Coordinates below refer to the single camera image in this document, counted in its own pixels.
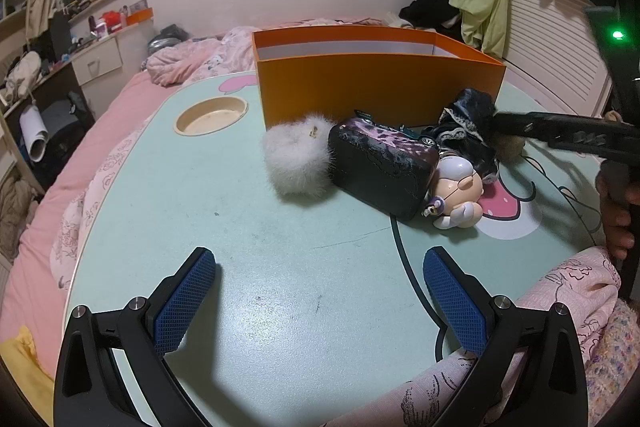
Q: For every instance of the rolled white paper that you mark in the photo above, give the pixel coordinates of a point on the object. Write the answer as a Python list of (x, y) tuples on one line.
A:
[(32, 129)]

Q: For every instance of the black chair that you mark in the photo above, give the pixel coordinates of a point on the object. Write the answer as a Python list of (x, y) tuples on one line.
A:
[(75, 117)]

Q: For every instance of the white cloth bag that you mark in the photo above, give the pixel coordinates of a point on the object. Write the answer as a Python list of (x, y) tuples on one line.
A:
[(22, 69)]

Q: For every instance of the small orange box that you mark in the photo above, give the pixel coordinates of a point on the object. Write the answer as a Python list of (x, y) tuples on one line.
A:
[(140, 17)]

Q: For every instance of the white fur pompom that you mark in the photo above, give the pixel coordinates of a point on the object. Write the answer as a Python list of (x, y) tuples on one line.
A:
[(295, 157)]

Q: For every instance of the black computer monitor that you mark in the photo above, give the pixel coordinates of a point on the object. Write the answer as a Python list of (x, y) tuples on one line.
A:
[(59, 34)]

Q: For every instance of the beige fur pompom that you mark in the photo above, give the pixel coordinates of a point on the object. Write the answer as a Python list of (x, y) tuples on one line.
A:
[(510, 149)]

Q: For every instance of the multicolour knit cloth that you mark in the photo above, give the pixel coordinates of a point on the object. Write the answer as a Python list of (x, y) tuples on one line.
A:
[(615, 357)]

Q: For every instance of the teal toy car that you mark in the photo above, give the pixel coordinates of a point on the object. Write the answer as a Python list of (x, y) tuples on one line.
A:
[(422, 137)]

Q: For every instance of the red container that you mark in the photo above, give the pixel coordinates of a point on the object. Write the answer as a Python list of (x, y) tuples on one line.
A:
[(111, 18)]

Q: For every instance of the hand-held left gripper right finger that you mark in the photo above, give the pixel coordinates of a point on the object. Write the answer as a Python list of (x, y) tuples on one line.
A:
[(455, 302)]

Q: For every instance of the black clothes pile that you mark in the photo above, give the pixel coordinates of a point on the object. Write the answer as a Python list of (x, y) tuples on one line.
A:
[(427, 4)]

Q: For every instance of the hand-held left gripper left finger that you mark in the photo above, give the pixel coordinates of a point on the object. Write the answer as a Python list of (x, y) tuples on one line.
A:
[(185, 302)]

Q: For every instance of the pink floral pajamas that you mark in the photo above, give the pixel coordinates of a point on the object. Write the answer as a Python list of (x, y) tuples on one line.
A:
[(575, 287)]

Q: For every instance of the purple leopard tin case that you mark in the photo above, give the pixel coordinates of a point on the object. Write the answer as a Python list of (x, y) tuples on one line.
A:
[(380, 167)]

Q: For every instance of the white desk drawer cabinet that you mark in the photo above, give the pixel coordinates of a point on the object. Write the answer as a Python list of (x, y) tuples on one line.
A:
[(97, 62)]

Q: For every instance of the orange cardboard box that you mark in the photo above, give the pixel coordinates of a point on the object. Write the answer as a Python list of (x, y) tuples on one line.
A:
[(350, 82)]

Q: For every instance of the person's right hand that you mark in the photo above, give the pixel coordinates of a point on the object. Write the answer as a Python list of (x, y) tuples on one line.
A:
[(617, 227)]

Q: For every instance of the pink bed sheet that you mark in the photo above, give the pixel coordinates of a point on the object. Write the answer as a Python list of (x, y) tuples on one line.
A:
[(90, 142)]

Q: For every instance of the grey striped bag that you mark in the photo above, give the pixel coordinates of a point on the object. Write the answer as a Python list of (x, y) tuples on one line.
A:
[(167, 38)]

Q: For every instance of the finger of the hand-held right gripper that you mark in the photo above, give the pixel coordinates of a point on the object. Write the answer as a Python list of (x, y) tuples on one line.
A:
[(515, 119), (575, 139)]

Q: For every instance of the yellow cloth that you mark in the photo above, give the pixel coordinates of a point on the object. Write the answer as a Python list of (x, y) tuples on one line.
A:
[(25, 367)]

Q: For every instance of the white cartoon figurine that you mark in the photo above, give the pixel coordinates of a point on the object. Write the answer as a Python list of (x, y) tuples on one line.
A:
[(457, 187)]

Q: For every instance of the beige folded duvet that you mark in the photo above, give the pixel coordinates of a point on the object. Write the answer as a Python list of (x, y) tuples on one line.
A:
[(15, 212)]

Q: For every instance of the black lace pouch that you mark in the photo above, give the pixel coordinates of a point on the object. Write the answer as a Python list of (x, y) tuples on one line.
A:
[(465, 112)]

